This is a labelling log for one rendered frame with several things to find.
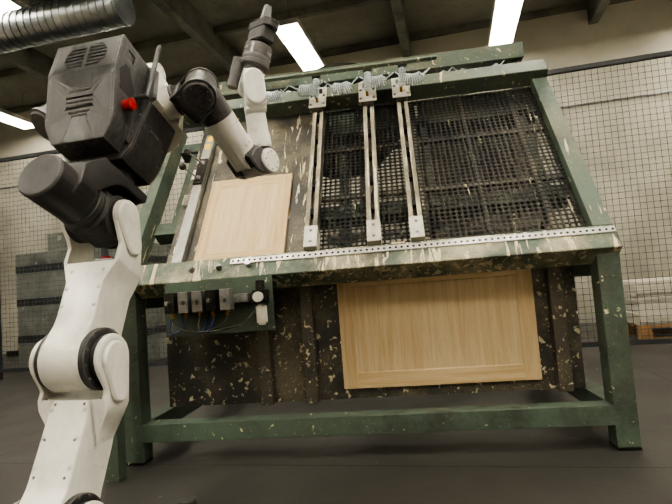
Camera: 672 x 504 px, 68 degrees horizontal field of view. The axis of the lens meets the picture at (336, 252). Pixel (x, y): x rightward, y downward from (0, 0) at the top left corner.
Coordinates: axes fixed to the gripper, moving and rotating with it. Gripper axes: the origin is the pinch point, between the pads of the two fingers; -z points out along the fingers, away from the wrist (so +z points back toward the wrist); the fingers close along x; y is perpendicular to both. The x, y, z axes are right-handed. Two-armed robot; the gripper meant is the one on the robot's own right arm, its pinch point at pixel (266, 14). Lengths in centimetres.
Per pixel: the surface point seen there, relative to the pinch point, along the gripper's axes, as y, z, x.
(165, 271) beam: 25, 89, 82
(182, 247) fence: 32, 76, 87
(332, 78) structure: 123, -56, 116
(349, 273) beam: 76, 73, 16
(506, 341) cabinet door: 140, 88, -28
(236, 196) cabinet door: 56, 44, 89
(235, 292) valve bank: 44, 91, 52
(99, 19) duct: 31, -109, 337
